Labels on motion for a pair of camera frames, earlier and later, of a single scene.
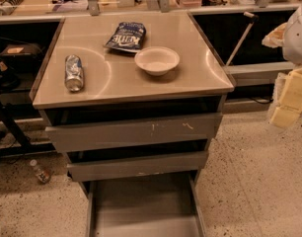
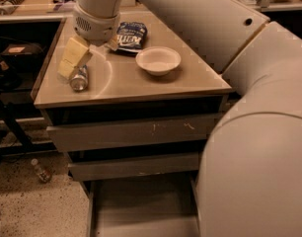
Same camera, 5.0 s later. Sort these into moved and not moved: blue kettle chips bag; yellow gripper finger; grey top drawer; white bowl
Moved: yellow gripper finger
Not moved: blue kettle chips bag; grey top drawer; white bowl
